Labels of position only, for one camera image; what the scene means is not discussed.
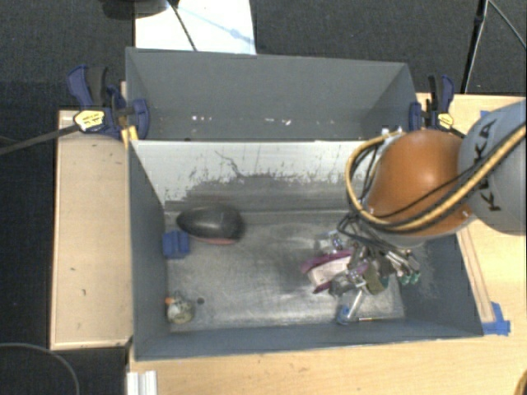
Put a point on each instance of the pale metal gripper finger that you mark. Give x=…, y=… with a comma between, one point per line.
x=353, y=303
x=340, y=285

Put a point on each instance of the purple and white packet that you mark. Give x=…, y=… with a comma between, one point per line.
x=325, y=270

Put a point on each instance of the clear plastic object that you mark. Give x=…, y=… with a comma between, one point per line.
x=329, y=242

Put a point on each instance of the grey metal bin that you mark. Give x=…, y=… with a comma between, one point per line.
x=255, y=270

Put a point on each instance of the black oval brush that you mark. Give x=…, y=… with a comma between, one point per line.
x=208, y=222

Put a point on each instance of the small grey toy animal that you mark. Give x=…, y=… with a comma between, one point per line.
x=180, y=309

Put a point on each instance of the blue sponge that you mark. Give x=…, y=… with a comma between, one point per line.
x=175, y=244

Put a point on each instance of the pale wood board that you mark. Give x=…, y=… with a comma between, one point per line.
x=92, y=237

